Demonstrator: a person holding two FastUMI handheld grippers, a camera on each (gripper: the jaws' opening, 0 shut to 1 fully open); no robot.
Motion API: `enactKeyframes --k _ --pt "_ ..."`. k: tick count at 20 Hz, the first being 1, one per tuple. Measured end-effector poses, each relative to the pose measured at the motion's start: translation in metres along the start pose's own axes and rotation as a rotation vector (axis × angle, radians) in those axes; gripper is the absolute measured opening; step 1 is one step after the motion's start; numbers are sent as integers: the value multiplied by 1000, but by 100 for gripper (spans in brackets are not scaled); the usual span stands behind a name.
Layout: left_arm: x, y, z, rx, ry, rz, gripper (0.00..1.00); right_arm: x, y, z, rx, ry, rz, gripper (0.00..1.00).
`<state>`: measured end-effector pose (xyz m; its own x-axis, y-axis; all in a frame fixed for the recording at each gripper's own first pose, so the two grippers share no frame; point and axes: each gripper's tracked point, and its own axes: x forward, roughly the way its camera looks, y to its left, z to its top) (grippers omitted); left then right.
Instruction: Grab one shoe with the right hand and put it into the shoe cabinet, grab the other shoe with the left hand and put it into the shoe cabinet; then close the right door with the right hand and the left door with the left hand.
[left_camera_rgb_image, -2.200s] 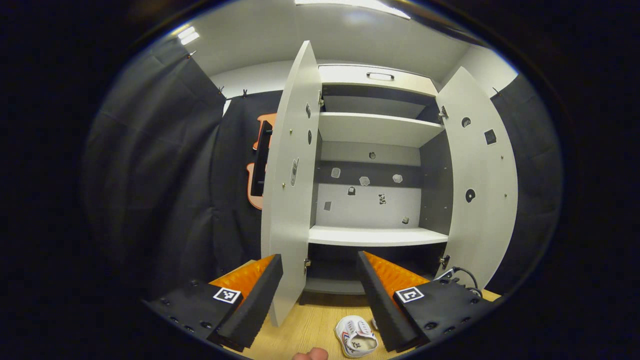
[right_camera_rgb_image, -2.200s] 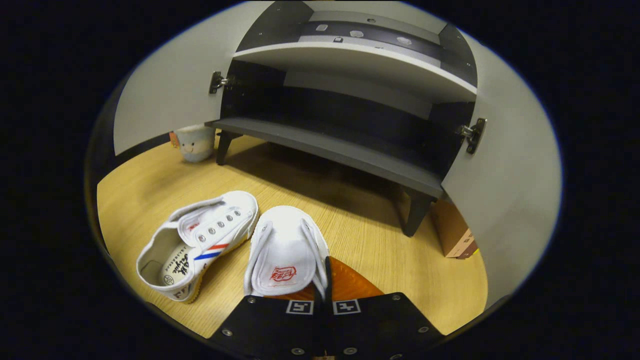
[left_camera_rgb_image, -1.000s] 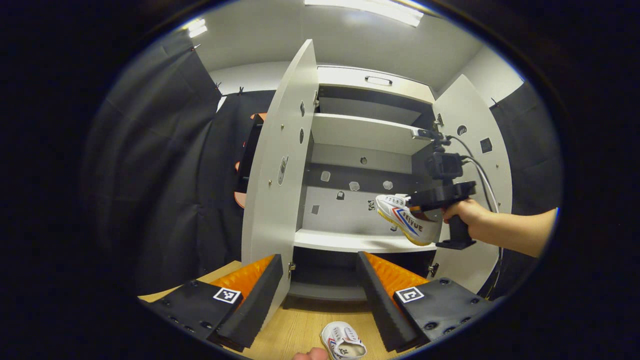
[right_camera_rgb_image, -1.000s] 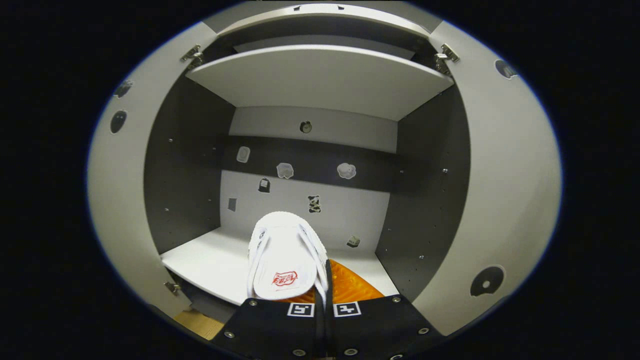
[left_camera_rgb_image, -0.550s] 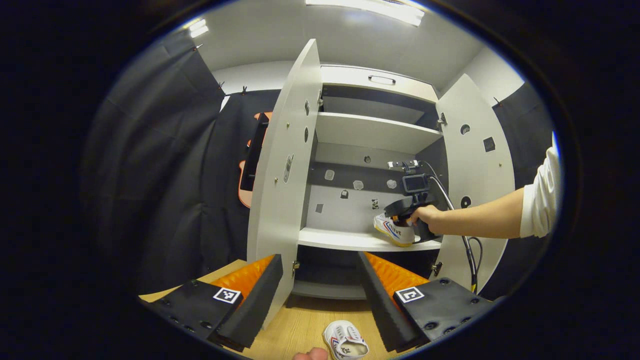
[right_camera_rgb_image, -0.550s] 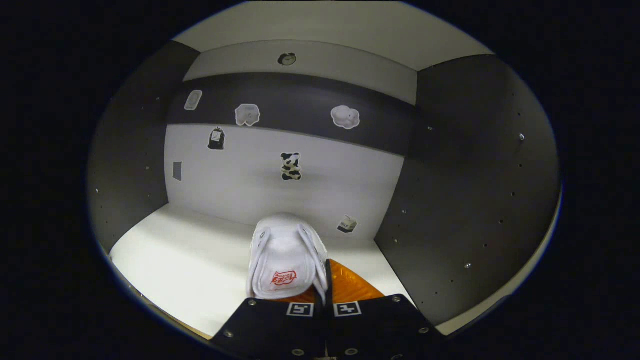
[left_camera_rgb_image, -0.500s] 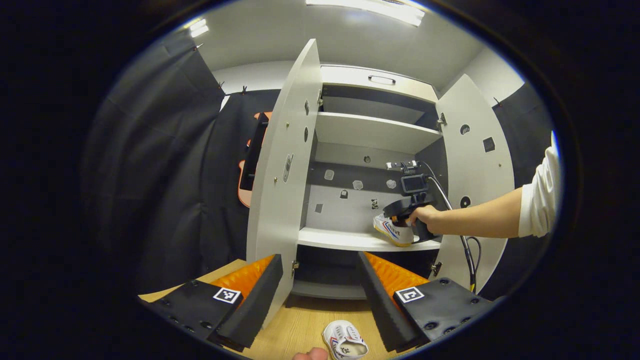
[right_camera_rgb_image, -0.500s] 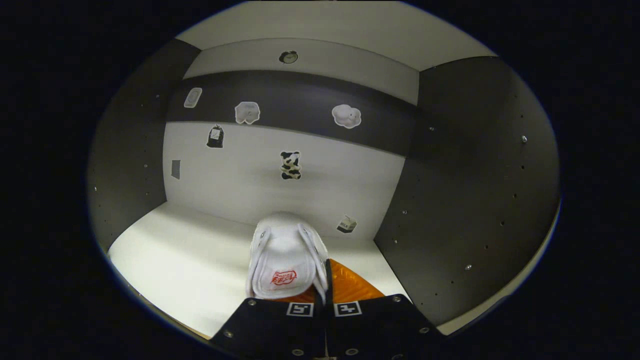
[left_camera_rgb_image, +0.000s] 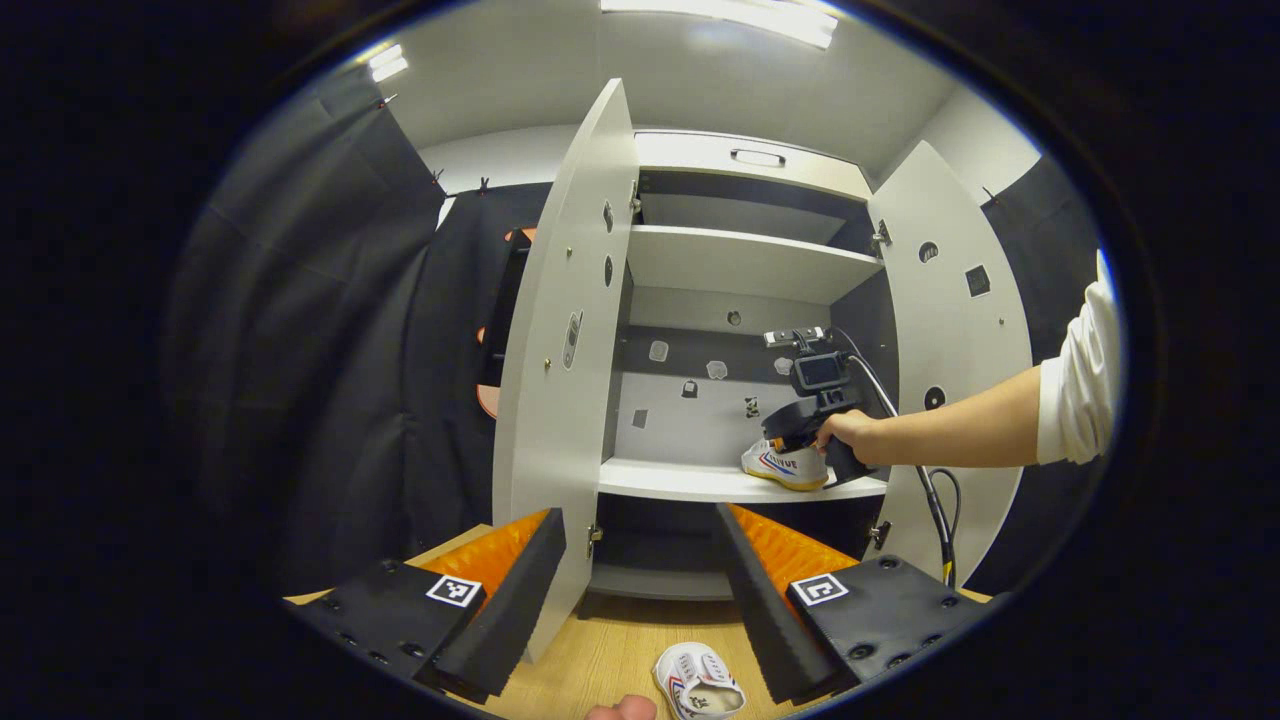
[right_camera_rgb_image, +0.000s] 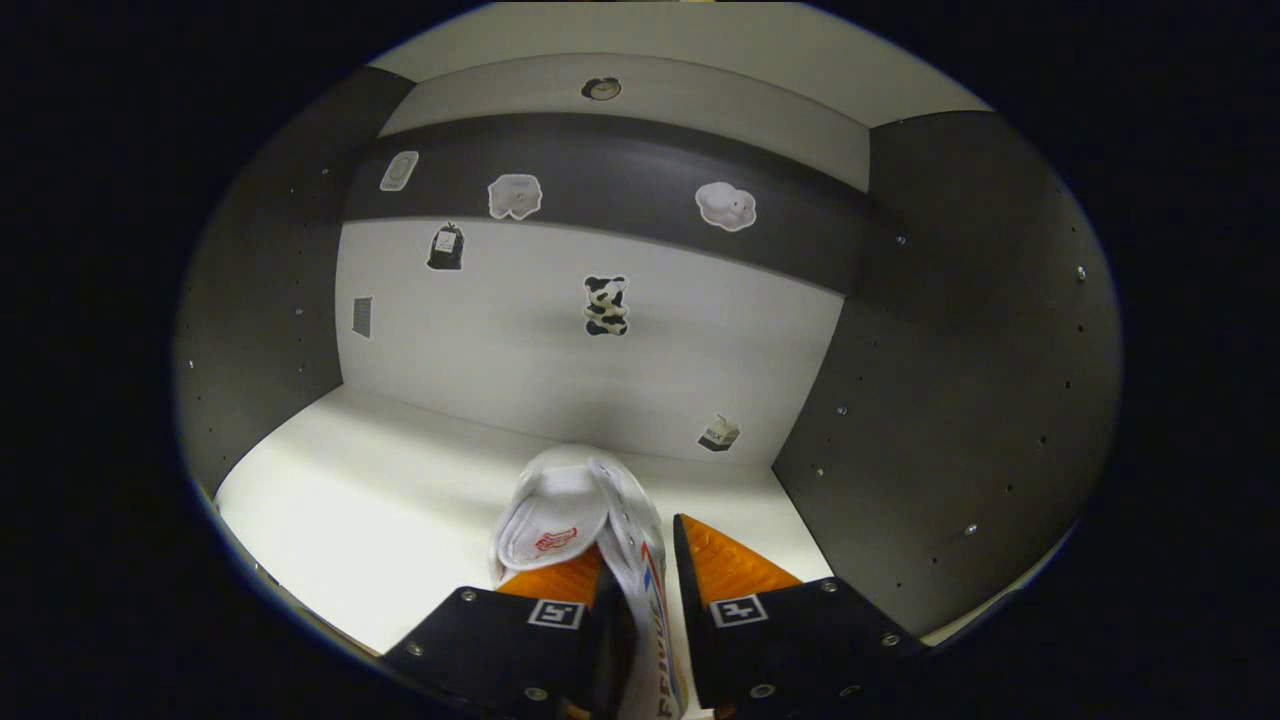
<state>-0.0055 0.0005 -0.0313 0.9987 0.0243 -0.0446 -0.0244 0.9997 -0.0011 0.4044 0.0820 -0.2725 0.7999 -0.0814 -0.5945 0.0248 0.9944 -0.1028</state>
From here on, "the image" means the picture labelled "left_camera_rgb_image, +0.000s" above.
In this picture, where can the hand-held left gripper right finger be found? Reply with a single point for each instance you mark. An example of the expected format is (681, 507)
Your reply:
(765, 620)

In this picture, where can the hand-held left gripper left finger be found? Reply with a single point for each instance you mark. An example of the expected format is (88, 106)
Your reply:
(500, 610)

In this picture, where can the white canvas shoe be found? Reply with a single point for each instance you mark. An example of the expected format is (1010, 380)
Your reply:
(695, 680)
(785, 470)

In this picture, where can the white cabinet door cat sticker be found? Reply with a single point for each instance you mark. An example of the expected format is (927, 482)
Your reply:
(960, 340)

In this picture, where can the white cabinet door camera sticker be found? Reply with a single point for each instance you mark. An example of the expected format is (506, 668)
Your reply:
(550, 320)

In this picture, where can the white cabinet drawer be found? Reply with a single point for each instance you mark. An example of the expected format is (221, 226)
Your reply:
(690, 155)

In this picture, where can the black backdrop cloth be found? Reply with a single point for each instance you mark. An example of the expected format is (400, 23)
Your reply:
(320, 350)

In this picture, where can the large ceiling light panel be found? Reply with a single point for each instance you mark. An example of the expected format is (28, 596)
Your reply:
(720, 12)

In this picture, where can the small ceiling light panel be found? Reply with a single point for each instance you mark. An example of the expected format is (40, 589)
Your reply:
(388, 62)

